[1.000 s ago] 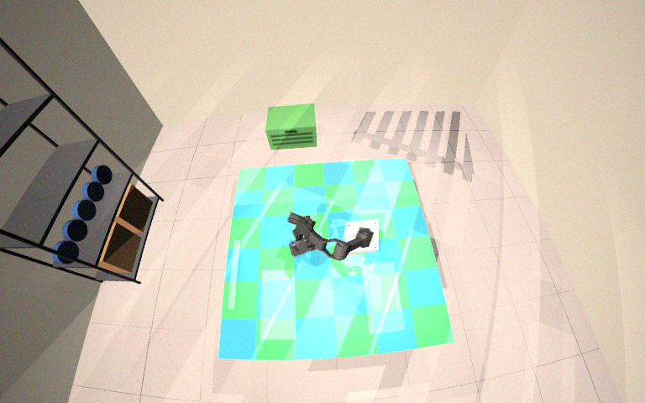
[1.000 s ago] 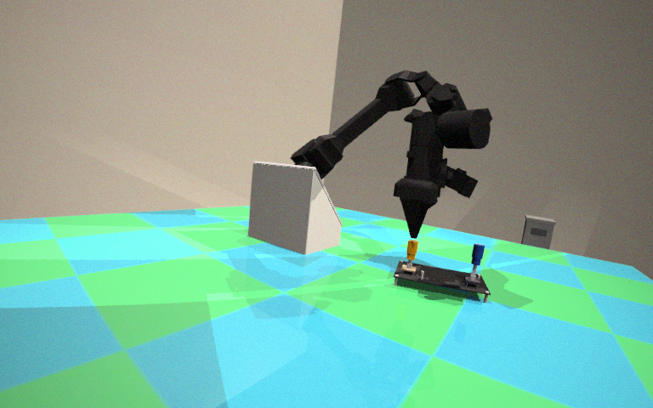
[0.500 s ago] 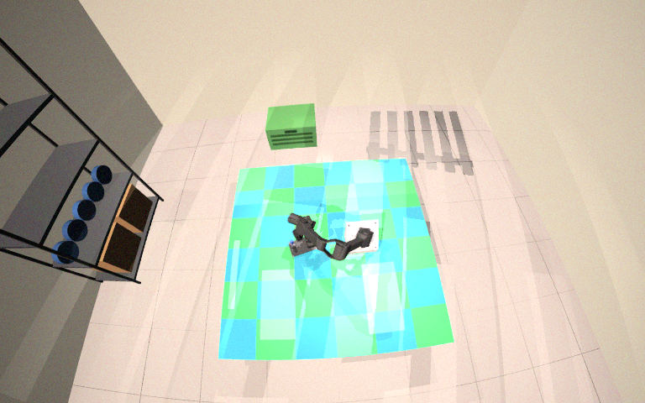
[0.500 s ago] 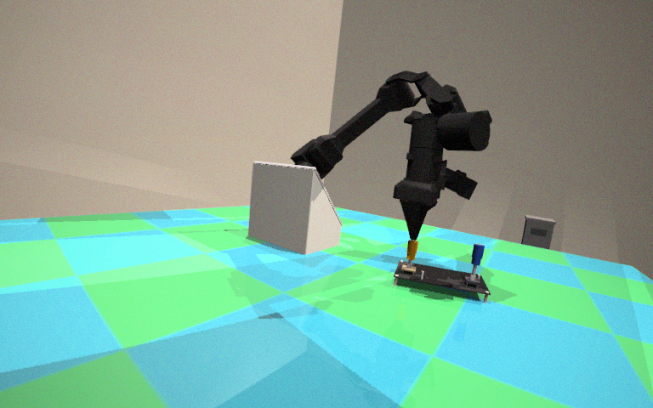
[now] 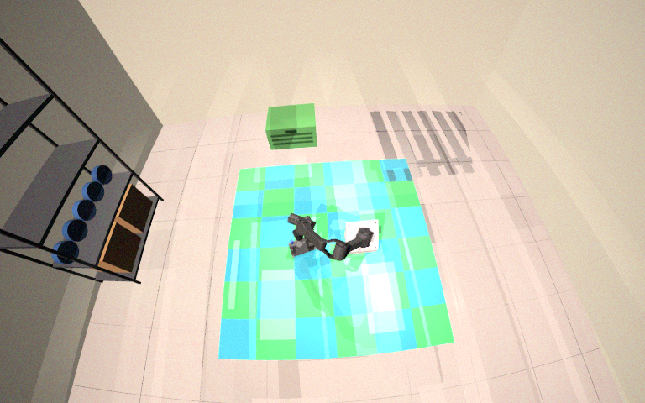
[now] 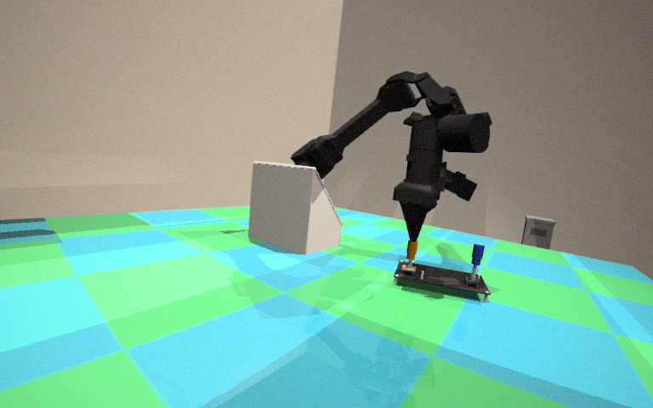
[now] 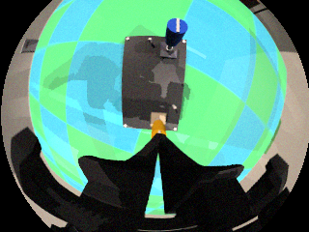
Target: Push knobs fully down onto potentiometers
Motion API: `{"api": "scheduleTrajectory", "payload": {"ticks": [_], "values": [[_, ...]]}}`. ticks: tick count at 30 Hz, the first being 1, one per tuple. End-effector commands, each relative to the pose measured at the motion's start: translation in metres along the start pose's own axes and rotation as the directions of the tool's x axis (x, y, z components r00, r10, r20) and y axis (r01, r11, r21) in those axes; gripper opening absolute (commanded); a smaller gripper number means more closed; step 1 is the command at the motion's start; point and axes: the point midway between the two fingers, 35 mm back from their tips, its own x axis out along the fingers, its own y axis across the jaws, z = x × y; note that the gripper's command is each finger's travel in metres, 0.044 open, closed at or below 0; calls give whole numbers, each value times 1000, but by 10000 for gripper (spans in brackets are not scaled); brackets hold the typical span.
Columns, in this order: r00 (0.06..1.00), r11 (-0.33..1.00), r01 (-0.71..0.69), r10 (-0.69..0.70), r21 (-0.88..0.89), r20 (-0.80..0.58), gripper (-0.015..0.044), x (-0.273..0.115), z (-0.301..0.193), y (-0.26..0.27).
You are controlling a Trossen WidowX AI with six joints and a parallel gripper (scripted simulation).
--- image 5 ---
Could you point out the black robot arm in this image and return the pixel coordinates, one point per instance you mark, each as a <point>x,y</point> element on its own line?
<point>341,250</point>

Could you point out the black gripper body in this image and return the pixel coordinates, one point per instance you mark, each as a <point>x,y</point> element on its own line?
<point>309,244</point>

